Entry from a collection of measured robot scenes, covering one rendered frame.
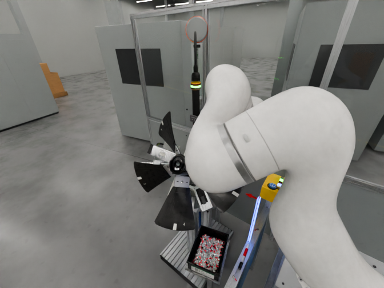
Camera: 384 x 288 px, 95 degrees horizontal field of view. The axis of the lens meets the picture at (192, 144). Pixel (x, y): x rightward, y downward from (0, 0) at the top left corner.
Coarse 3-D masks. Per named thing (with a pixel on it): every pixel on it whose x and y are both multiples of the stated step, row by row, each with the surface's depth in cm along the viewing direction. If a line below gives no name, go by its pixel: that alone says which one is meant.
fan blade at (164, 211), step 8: (176, 192) 99; (184, 192) 101; (168, 200) 98; (176, 200) 98; (184, 200) 100; (168, 208) 97; (176, 208) 97; (184, 208) 99; (192, 208) 100; (160, 216) 97; (168, 216) 96; (176, 216) 97; (184, 216) 98; (192, 216) 98; (160, 224) 96; (168, 224) 96; (192, 224) 97
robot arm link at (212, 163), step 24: (216, 72) 32; (240, 72) 32; (216, 96) 29; (240, 96) 31; (216, 120) 29; (192, 144) 26; (216, 144) 24; (192, 168) 26; (216, 168) 24; (240, 168) 23; (216, 192) 26
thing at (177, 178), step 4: (176, 176) 101; (180, 176) 102; (176, 180) 101; (180, 180) 101; (184, 180) 102; (188, 180) 103; (176, 184) 100; (180, 184) 101; (184, 184) 102; (188, 184) 103
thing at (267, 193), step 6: (270, 174) 112; (276, 174) 112; (270, 180) 107; (276, 180) 107; (264, 186) 103; (276, 186) 102; (264, 192) 104; (270, 192) 101; (276, 192) 99; (264, 198) 105; (270, 198) 103
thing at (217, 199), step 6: (228, 192) 87; (240, 192) 86; (216, 198) 86; (222, 198) 85; (228, 198) 85; (234, 198) 85; (216, 204) 84; (222, 204) 84; (228, 204) 84; (222, 210) 83
